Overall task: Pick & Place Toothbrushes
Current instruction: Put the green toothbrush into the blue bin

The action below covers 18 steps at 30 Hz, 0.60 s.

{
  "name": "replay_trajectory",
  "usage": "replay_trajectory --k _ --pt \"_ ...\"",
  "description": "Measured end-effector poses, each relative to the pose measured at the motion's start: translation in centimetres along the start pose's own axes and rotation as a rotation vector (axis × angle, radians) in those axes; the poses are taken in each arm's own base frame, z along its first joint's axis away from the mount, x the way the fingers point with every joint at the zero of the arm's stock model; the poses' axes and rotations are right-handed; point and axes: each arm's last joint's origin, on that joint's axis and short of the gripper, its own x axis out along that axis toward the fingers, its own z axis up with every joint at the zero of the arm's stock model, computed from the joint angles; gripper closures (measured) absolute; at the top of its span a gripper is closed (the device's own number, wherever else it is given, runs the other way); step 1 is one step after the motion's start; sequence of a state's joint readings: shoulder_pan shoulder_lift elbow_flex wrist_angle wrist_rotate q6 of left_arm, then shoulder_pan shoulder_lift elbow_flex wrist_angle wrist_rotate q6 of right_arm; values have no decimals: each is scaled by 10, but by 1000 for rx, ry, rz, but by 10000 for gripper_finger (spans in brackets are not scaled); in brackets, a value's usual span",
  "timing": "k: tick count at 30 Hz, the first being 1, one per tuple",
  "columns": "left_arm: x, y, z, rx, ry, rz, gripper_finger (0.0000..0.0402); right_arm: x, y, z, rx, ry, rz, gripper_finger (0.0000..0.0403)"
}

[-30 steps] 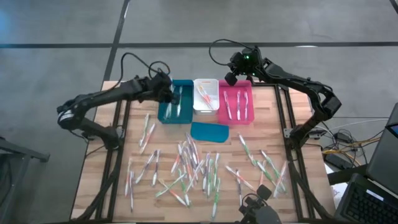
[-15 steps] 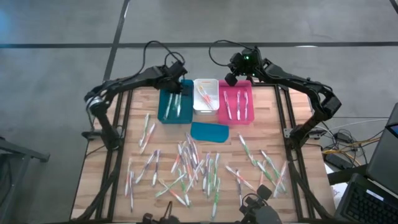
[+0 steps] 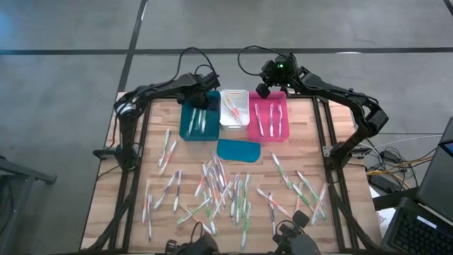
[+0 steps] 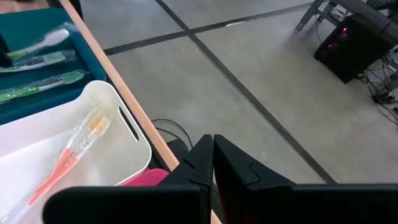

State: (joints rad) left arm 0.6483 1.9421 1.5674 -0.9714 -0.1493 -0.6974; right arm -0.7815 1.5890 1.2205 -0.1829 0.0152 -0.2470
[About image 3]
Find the pink plastic bin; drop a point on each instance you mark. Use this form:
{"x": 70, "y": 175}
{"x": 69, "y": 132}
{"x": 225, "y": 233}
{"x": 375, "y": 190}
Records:
{"x": 252, "y": 134}

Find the black open laptop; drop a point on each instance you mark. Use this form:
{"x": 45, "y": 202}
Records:
{"x": 414, "y": 233}

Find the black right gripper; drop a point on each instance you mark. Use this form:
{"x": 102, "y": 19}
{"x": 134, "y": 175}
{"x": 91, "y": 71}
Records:
{"x": 281, "y": 71}

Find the silver metal bracket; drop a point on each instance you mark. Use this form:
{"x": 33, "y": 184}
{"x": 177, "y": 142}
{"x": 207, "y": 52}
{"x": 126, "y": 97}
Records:
{"x": 326, "y": 151}

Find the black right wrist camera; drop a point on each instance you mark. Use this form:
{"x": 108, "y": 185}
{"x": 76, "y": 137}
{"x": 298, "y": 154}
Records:
{"x": 263, "y": 90}

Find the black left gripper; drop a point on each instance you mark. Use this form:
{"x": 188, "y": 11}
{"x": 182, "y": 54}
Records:
{"x": 198, "y": 85}

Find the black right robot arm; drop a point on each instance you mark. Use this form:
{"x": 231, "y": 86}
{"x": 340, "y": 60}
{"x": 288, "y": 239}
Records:
{"x": 336, "y": 93}

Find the black metal rig frame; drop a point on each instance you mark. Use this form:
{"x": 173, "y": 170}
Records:
{"x": 124, "y": 198}

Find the grey laptop screen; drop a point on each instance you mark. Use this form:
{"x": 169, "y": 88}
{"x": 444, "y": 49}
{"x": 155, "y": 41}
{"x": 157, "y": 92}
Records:
{"x": 439, "y": 170}

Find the black power adapter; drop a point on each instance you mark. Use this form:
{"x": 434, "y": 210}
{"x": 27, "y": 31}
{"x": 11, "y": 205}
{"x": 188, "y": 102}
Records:
{"x": 389, "y": 156}

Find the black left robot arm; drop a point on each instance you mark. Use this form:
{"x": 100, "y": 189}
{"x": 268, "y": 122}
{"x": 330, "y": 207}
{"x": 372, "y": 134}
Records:
{"x": 159, "y": 86}

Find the black metal stand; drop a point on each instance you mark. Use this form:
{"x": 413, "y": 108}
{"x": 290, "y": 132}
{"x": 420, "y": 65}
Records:
{"x": 17, "y": 173}

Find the black power strip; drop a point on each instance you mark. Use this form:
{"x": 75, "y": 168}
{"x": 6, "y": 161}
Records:
{"x": 384, "y": 182}

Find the teal plastic bin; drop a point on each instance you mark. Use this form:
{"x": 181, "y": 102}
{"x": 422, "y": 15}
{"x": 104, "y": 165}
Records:
{"x": 209, "y": 134}

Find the teal plastic lid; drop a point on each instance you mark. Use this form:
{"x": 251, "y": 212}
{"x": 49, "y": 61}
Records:
{"x": 237, "y": 150}

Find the white plastic bin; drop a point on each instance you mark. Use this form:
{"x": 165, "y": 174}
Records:
{"x": 224, "y": 120}

